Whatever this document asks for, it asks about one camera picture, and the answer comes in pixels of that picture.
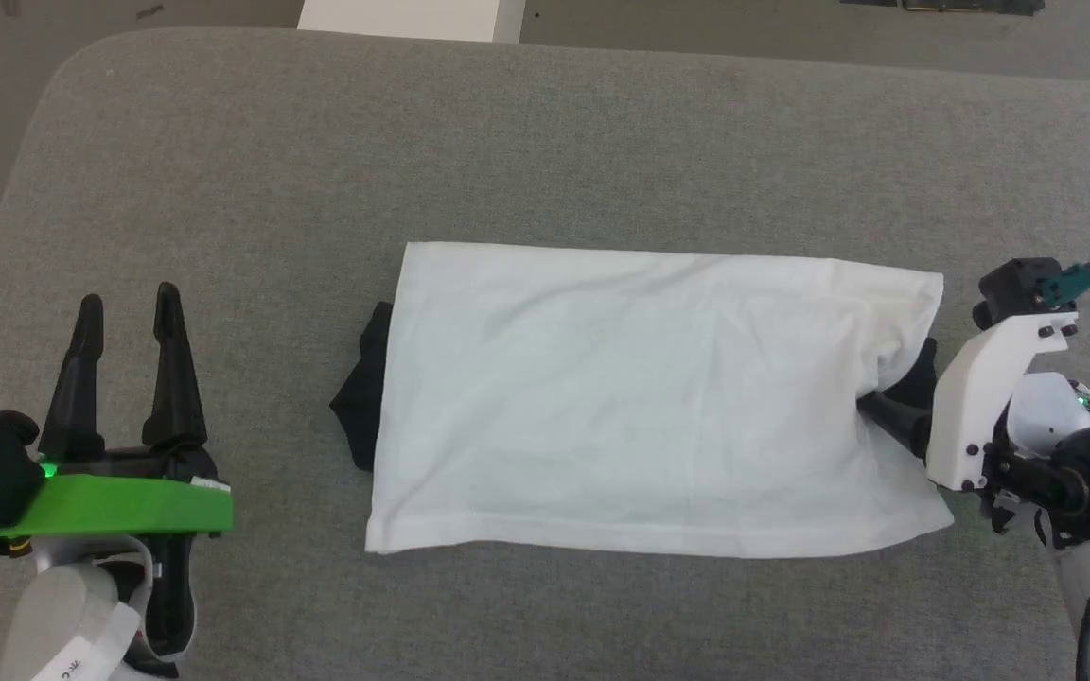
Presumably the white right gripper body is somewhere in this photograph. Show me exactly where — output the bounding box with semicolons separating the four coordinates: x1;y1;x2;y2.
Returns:
924;312;1081;493

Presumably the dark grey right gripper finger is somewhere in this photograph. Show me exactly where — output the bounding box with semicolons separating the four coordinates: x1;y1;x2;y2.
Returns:
857;392;934;463

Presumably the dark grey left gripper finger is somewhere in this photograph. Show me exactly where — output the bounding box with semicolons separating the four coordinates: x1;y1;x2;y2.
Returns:
38;294;108;462
141;281;210;449

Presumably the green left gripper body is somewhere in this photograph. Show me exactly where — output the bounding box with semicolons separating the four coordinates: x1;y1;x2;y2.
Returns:
0;443;236;544

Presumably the white shirt with black sleeves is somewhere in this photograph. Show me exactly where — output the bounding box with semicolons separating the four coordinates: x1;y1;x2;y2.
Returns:
328;240;958;560

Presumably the large black floor mat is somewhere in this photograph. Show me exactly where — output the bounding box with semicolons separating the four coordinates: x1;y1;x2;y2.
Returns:
902;0;1046;16

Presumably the white box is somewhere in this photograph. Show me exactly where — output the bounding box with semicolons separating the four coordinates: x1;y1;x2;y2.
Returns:
296;0;528;44

